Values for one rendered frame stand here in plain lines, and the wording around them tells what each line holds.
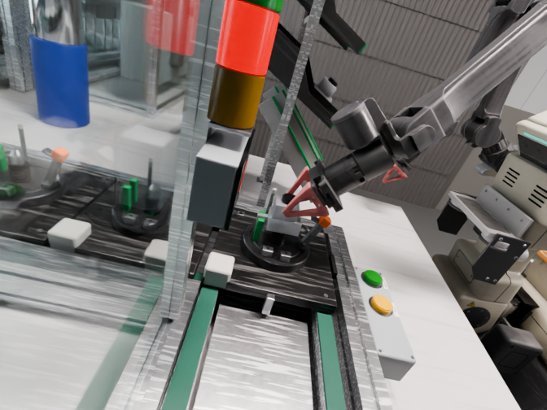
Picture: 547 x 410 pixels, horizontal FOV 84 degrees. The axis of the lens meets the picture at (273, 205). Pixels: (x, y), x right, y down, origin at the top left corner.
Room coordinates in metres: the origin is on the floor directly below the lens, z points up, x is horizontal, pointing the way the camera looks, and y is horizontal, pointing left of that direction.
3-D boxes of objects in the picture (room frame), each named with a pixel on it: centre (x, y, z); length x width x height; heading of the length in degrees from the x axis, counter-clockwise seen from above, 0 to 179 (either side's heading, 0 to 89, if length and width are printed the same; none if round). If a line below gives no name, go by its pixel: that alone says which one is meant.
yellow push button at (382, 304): (0.44, -0.25, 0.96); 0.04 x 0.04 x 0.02
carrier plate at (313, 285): (0.50, -0.03, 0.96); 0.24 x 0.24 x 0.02; 6
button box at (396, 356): (0.44, -0.25, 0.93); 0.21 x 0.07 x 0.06; 6
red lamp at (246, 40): (0.30, 0.07, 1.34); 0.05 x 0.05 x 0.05
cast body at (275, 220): (0.50, -0.02, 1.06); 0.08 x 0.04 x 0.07; 97
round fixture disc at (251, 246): (0.50, -0.03, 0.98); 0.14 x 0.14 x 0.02
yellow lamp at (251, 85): (0.30, 0.07, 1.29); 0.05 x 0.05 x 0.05
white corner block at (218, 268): (0.39, 0.06, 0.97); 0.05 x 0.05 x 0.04; 6
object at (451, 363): (0.70, -0.20, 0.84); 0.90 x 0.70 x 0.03; 5
